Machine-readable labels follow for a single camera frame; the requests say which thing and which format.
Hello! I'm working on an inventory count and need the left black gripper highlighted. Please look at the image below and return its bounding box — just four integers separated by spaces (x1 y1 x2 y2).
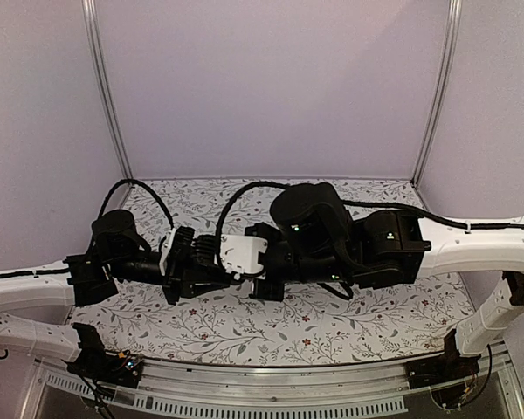
108 246 230 306

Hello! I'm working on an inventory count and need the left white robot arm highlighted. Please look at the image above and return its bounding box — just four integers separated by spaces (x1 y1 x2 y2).
0 209 252 379

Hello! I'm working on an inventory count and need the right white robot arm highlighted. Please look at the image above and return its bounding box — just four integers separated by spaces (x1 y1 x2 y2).
245 182 524 381

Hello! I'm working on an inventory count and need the floral patterned table mat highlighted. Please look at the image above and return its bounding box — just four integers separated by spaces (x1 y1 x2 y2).
66 179 473 367

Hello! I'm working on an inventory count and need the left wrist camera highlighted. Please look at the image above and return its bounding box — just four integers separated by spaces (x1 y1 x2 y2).
158 227 219 278

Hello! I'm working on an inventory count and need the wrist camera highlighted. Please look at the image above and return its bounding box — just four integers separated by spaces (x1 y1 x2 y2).
219 228 269 278
158 227 219 278

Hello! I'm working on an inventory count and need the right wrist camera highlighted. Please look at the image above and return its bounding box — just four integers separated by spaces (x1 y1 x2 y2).
219 228 269 278

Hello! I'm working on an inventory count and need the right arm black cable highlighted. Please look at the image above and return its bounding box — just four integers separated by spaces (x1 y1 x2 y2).
213 182 289 267

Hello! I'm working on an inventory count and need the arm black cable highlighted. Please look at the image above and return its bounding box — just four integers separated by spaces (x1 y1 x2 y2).
213 182 289 267
93 178 178 237

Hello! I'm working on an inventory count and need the front aluminium rail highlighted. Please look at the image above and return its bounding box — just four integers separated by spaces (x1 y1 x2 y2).
21 341 524 418

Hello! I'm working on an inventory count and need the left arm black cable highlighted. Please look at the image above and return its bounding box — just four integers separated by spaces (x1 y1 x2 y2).
93 178 178 237

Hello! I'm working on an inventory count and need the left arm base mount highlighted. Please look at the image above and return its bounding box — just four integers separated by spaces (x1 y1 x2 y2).
66 323 144 388

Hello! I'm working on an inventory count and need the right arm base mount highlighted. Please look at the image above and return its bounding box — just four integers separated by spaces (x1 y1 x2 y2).
403 329 493 412

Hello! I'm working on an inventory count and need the left aluminium frame post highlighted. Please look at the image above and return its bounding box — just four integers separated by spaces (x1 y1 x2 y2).
81 0 134 178

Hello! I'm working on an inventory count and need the aluminium frame post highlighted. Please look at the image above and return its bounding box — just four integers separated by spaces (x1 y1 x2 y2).
411 0 462 189
81 0 134 178

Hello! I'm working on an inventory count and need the right aluminium frame post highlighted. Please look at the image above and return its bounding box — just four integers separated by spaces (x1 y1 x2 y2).
411 0 462 189

